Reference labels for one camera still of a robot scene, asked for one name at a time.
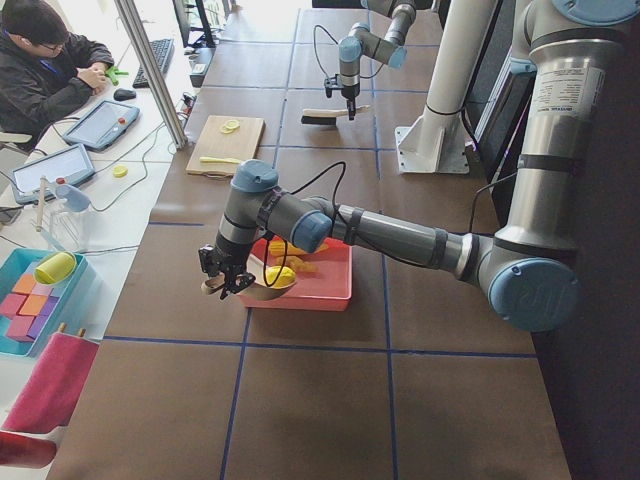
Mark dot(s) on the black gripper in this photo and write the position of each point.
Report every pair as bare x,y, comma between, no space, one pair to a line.
350,93
231,264

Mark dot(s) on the beige plastic dustpan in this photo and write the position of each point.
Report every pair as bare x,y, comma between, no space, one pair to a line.
258,290

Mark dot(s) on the white handled black brush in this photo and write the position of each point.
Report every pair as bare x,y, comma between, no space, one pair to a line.
329,116

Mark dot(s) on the yellow toy bell pepper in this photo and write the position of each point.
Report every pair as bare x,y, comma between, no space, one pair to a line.
279,276

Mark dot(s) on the yellow toy corn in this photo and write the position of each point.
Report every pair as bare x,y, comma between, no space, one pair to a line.
279,248

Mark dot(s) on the tan toy ginger root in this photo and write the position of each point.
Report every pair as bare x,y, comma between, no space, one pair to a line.
297,264

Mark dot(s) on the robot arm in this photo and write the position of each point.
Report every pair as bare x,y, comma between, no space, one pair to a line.
360,41
524,269

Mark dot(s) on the pink plastic bin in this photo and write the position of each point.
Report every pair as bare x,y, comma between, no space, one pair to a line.
329,289

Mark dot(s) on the yellow plastic toy knife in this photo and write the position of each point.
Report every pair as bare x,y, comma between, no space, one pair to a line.
218,160

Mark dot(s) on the wooden cutting board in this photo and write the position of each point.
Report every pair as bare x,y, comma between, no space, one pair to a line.
242,145

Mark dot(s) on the yellow lemon half toy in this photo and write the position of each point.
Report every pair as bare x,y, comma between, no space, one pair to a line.
120,171

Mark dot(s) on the light blue scoop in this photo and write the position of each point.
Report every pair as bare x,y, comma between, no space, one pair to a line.
74,199

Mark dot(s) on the yellow plastic cup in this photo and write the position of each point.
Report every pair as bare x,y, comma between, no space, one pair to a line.
55,268

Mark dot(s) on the black keyboard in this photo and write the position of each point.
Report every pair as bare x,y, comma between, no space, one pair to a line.
162,50

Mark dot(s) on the blue cased tablet near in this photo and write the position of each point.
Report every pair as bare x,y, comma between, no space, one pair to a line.
73,164

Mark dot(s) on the blue cased tablet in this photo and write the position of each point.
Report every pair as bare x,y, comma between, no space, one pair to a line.
73,164
103,125

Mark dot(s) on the blue cased tablet far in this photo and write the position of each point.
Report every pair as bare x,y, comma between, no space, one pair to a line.
103,125

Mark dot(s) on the teal tray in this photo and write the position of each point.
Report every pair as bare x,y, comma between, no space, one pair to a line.
32,311

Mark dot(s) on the black computer mouse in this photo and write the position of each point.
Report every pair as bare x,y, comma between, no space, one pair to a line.
124,94

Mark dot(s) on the red cloth roll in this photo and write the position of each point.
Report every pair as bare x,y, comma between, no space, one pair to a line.
47,401

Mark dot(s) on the green toy object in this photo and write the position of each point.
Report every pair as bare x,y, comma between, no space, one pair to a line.
114,74

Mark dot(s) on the seated person in black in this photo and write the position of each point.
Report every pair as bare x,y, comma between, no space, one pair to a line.
47,72

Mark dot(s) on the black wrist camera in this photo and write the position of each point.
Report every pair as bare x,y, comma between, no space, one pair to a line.
207,261

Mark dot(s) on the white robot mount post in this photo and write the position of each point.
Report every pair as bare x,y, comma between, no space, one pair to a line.
435,143

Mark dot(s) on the aluminium frame post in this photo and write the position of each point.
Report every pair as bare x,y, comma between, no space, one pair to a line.
135,30

